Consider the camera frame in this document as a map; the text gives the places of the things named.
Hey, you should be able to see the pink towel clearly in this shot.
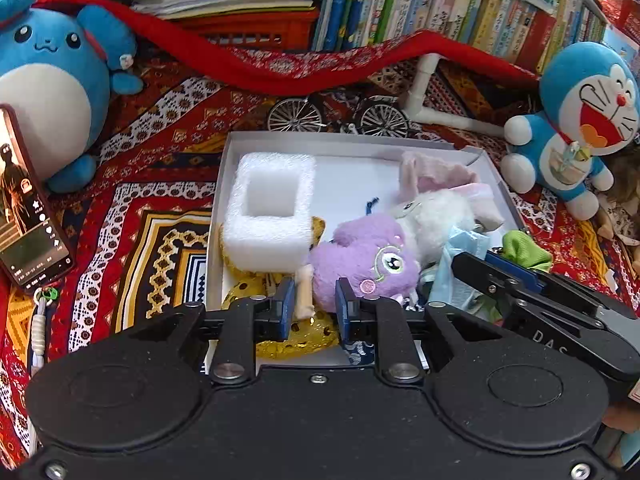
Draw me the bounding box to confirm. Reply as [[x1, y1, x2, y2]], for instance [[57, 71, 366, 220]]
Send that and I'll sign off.
[[399, 151, 504, 232]]

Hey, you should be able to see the white PVC pipe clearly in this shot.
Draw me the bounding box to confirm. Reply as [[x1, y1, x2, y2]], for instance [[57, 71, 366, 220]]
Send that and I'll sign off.
[[398, 53, 503, 138]]

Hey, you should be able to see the white fluffy plush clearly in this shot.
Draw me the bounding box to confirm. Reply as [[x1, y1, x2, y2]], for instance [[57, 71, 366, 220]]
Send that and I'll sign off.
[[390, 190, 476, 269]]

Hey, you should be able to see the Doraemon plush toy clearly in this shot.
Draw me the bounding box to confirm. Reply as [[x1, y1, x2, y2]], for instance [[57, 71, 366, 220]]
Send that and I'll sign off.
[[500, 41, 639, 221]]

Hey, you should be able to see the lime green cloth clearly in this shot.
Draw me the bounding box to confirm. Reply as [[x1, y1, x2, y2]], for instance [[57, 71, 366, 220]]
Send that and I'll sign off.
[[500, 230, 553, 272]]

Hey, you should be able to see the red plastic crate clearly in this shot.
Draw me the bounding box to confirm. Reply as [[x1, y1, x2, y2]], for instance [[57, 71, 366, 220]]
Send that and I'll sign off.
[[171, 6, 319, 51]]

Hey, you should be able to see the purple plush toy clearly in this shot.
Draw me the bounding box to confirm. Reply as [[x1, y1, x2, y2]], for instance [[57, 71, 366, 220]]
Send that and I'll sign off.
[[309, 212, 420, 312]]

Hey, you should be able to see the row of upright books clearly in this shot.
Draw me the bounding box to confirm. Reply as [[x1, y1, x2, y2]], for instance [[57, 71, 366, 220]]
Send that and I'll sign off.
[[311, 0, 608, 73]]

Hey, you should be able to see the white shallow cardboard box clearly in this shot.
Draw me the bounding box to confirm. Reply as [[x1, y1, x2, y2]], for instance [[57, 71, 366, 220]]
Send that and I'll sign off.
[[203, 130, 528, 371]]

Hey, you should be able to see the gold sequin bow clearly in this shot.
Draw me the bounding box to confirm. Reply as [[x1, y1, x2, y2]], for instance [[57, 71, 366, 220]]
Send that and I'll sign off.
[[218, 226, 337, 361]]

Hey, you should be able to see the brown haired doll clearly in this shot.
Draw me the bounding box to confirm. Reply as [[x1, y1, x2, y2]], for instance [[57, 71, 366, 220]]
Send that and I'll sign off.
[[596, 148, 639, 274]]

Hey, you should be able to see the patterned red tablecloth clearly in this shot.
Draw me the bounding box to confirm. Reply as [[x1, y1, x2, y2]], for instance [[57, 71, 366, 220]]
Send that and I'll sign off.
[[1, 50, 639, 469]]

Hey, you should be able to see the red plastic basket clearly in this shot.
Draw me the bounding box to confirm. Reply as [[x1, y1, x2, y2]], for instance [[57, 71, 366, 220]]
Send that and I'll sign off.
[[599, 0, 640, 42]]

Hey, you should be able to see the green floral cloth hat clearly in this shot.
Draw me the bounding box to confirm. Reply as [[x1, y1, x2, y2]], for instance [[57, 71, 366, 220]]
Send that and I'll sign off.
[[427, 228, 501, 323]]

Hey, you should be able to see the miniature metal bicycle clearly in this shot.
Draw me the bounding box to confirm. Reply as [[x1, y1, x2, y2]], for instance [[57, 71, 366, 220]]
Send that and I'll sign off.
[[265, 92, 414, 138]]

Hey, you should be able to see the smartphone with red case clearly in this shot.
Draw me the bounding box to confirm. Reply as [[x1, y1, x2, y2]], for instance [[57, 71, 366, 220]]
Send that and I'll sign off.
[[1, 105, 74, 295]]

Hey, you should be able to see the red scarf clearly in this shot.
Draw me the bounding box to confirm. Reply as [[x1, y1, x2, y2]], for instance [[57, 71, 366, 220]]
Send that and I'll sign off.
[[35, 0, 538, 96]]

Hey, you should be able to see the blue round plush toy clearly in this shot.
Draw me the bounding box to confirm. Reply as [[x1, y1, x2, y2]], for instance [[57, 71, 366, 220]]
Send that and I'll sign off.
[[1, 0, 142, 193]]

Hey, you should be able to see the white foam block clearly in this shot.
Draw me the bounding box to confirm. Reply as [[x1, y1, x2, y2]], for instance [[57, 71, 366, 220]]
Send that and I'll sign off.
[[222, 152, 316, 273]]

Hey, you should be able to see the blue floral fabric bow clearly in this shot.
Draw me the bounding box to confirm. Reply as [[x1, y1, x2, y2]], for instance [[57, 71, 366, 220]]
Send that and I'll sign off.
[[341, 341, 375, 366]]

